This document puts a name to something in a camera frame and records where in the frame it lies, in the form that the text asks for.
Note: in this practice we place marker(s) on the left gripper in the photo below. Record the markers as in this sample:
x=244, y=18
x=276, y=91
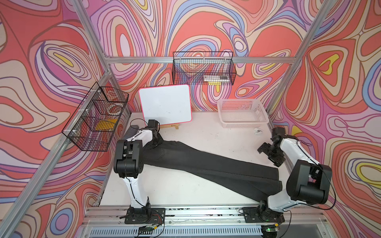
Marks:
x=159, y=141

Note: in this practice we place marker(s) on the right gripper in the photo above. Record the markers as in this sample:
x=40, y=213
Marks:
x=278, y=160

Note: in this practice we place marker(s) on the wooden whiteboard stand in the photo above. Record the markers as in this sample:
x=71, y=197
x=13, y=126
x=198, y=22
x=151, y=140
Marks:
x=176, y=126

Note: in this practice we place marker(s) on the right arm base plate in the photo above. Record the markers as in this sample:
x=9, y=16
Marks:
x=262, y=215

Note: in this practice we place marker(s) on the marker box in basket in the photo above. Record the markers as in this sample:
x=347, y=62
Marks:
x=216, y=79

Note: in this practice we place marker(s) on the black wire basket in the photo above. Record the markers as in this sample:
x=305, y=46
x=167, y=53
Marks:
x=100, y=103
x=189, y=67

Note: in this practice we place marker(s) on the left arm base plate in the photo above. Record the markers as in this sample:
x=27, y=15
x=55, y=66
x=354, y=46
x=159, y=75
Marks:
x=144, y=215

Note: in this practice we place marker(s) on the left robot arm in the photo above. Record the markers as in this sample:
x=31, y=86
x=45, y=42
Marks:
x=129, y=163

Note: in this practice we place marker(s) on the black wire basket back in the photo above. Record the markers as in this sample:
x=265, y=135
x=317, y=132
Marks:
x=189, y=67

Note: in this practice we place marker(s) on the yellow item in basket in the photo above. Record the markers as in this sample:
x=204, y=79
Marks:
x=106, y=125

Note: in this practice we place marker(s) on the pink framed whiteboard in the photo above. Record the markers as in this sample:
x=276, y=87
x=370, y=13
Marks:
x=166, y=104

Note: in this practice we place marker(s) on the black wire basket left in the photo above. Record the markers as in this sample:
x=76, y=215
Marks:
x=100, y=103

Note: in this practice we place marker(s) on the grey whiteboard eraser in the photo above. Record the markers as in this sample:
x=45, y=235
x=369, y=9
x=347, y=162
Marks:
x=131, y=131

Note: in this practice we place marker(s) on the aluminium front rail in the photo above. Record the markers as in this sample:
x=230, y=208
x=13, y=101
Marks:
x=203, y=221

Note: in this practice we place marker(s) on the black long pants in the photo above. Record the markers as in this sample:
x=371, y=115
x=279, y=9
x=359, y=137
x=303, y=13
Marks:
x=253, y=181

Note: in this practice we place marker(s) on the white plastic basket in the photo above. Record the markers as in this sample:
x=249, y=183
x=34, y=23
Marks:
x=242, y=113

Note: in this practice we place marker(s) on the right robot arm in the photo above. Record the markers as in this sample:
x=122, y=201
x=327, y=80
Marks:
x=309, y=181

